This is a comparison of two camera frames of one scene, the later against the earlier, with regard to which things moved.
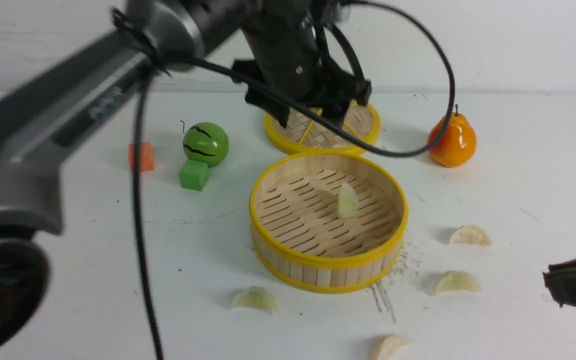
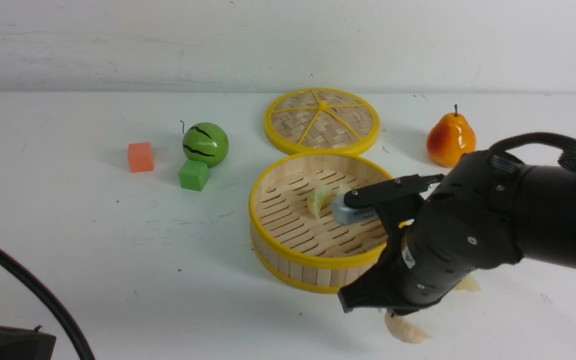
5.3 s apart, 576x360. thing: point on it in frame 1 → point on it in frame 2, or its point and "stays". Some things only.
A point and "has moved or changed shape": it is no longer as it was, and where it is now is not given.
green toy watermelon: (206, 142) stays
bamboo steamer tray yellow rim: (299, 241) stays
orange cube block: (146, 156) stays
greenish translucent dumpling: (458, 280) has moved or changed shape
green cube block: (194, 175) stays
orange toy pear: (457, 144) stays
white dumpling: (470, 234) has moved or changed shape
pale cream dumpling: (391, 347) → (404, 329)
